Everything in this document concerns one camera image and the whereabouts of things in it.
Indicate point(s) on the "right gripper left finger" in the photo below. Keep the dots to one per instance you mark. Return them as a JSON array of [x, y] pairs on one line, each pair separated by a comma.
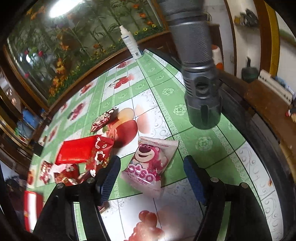
[[72, 212]]

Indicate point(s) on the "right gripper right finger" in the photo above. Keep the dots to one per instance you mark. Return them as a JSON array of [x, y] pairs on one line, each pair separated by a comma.
[[246, 219]]

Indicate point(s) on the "dark red small packet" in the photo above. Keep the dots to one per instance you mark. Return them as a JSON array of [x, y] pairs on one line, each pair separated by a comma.
[[68, 176]]

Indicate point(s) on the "pink white snack packet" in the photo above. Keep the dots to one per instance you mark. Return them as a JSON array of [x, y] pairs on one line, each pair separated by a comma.
[[44, 174]]

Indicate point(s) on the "red floral snack packet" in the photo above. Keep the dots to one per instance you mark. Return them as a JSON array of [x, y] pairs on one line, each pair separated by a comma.
[[99, 156]]

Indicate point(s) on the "large red snack packet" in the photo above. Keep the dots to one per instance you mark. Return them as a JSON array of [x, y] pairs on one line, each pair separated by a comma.
[[76, 151]]

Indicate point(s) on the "red white heart packet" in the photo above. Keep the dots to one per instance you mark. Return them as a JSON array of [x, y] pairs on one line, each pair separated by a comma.
[[102, 120]]

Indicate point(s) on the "red white tray box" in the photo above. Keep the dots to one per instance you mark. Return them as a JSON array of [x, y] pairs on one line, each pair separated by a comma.
[[33, 205]]

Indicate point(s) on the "blue thermos jug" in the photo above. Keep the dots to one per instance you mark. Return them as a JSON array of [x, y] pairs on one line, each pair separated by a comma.
[[31, 119]]

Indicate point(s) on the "white spray bottle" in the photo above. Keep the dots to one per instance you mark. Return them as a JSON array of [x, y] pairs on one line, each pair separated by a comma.
[[130, 42]]

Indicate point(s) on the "grey flashlight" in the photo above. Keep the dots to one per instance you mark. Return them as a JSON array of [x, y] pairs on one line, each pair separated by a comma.
[[188, 26]]

